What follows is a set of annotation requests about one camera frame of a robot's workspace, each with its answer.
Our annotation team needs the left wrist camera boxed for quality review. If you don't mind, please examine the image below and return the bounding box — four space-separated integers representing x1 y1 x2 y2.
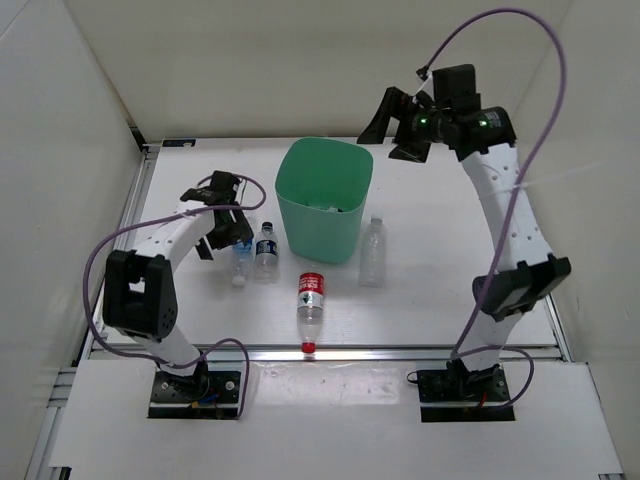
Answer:
207 170 241 203

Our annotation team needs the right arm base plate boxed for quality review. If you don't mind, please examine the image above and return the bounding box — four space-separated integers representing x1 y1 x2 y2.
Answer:
406 368 516 423

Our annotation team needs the red label water bottle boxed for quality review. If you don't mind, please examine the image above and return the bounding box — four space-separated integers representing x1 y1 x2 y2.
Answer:
297 272 325 355

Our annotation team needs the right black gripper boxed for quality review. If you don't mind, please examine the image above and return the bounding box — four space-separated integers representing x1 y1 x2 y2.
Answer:
356 88 449 164

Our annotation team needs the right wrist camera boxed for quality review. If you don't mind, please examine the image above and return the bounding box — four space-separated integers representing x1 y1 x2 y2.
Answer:
432 64 481 113

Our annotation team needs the blue label water bottle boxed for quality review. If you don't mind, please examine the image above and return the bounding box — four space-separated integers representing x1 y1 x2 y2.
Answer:
230 240 253 288

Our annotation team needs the dark label Pepsi bottle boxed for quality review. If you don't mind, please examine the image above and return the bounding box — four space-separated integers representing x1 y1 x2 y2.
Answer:
253 221 279 283

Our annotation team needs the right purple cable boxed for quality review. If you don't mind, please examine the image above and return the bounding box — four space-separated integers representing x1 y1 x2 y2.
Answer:
414 6 570 412

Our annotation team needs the aluminium frame rail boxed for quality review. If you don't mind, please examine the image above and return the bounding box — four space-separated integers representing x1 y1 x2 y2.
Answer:
87 346 564 362

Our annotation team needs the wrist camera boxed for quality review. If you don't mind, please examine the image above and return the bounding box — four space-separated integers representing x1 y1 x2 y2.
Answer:
207 170 241 203
432 64 481 113

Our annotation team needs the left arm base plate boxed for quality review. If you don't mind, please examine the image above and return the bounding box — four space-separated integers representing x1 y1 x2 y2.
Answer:
147 363 243 420

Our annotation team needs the clear unlabelled plastic bottle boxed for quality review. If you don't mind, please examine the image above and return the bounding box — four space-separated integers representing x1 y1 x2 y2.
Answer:
359 214 387 288

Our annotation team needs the green plastic bin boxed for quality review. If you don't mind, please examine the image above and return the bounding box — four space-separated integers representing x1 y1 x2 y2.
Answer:
275 137 374 264

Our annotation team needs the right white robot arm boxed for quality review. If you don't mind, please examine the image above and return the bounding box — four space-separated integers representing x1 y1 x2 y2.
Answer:
358 87 571 400

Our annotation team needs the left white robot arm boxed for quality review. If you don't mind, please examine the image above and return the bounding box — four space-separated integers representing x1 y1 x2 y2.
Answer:
103 175 253 400

